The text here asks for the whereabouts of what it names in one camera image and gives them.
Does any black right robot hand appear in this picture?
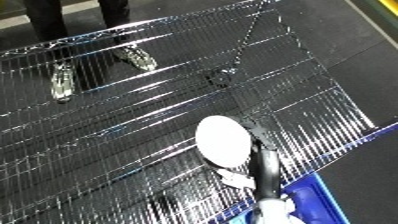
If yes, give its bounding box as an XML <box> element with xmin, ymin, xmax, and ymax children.
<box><xmin>213</xmin><ymin>115</ymin><xmax>285</xmax><ymax>202</ymax></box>

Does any white paper cup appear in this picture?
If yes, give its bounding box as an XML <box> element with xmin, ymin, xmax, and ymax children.
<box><xmin>193</xmin><ymin>114</ymin><xmax>255</xmax><ymax>169</ymax></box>

